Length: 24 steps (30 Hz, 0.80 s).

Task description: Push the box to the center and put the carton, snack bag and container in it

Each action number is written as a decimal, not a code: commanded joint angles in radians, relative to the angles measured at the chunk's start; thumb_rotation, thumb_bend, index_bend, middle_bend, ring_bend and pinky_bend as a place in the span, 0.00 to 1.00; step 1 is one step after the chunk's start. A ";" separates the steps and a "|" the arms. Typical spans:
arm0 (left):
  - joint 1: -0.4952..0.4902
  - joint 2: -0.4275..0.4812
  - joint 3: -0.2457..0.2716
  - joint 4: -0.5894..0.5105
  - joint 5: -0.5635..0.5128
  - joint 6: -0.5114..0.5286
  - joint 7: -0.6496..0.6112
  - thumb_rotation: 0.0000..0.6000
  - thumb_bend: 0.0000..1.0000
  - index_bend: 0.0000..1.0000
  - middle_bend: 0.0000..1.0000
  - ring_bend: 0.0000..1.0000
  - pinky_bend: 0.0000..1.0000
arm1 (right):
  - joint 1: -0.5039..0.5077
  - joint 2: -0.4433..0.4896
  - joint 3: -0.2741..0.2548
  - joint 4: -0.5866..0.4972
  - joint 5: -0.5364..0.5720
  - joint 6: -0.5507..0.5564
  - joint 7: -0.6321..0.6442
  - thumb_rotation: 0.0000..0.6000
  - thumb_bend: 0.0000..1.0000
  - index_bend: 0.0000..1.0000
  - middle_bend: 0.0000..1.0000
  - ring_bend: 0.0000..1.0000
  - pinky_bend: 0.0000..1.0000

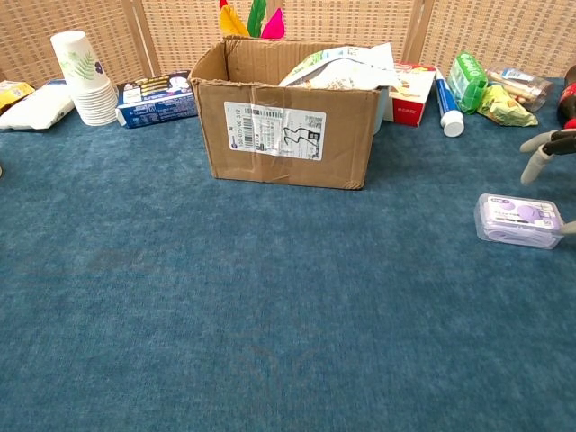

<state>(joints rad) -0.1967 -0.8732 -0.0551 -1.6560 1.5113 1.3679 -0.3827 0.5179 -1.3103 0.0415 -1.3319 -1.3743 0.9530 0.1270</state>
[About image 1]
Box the yellow green snack pouch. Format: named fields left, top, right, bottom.
left=476, top=83, right=540, bottom=129

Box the red white biscuit box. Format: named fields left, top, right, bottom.
left=382, top=61, right=438, bottom=129

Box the colourful feather shuttlecock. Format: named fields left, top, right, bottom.
left=218, top=0, right=286, bottom=41

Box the stack of white paper cups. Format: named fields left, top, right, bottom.
left=49, top=30, right=120, bottom=128

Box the dark blue sanitary pad pack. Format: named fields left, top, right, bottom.
left=115, top=70, right=200, bottom=131

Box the green wet wipes pack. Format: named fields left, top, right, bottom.
left=445, top=50, right=490, bottom=115

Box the white soft pouch bag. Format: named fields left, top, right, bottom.
left=0, top=79, right=76, bottom=132

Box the brown cardboard shipping box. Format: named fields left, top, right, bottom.
left=188, top=36, right=384, bottom=192

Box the orange brown snack box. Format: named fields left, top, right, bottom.
left=0, top=80, right=37, bottom=116

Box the cola bottle with red cap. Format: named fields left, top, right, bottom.
left=555, top=64, right=576, bottom=132

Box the clear purple floss case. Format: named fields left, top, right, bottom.
left=474, top=193, right=566, bottom=250

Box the woven wooden folding screen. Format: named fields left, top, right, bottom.
left=0, top=0, right=576, bottom=87

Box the blue felt table cloth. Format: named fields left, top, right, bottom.
left=0, top=76, right=576, bottom=432

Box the light blue paper cup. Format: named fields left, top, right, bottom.
left=371, top=86, right=391, bottom=137

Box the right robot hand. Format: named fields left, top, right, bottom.
left=518, top=127, right=576, bottom=237

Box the blue white toothpaste tube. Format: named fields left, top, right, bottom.
left=433, top=67, right=466, bottom=139

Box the white crinkled snack bag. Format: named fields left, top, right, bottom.
left=277, top=41, right=402, bottom=92

